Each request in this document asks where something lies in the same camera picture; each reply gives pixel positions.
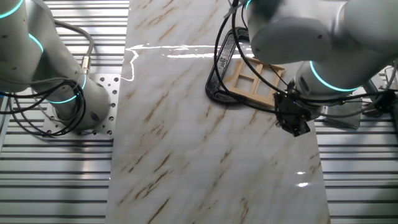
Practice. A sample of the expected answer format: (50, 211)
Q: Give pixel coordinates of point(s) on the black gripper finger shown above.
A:
(301, 128)
(286, 125)

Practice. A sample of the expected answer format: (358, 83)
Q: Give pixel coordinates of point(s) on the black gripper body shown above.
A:
(292, 107)

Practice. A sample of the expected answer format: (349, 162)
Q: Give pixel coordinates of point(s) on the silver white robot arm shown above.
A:
(46, 62)

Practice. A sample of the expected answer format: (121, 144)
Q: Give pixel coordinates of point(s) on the silver digital kitchen scale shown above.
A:
(342, 118)

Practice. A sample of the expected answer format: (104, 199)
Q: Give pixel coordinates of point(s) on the white marble pattern board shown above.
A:
(186, 140)

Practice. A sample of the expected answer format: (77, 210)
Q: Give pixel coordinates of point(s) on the wooden miniature window frame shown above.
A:
(248, 95)

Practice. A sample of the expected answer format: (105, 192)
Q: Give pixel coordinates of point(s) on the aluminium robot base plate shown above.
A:
(112, 93)

